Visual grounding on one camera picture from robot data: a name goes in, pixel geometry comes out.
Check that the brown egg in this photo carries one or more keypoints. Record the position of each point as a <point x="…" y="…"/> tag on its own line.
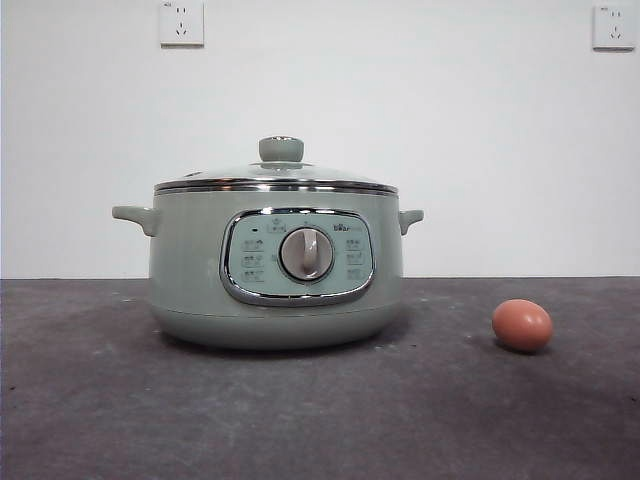
<point x="522" y="326"/>

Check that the glass lid with green knob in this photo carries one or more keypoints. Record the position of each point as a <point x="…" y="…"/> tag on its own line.
<point x="281" y="149"/>

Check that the white wall socket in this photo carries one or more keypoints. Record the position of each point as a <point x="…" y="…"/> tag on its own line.
<point x="614" y="27"/>
<point x="182" y="24"/>

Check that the sage green electric pot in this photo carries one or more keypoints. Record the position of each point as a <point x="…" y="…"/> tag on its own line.
<point x="190" y="260"/>

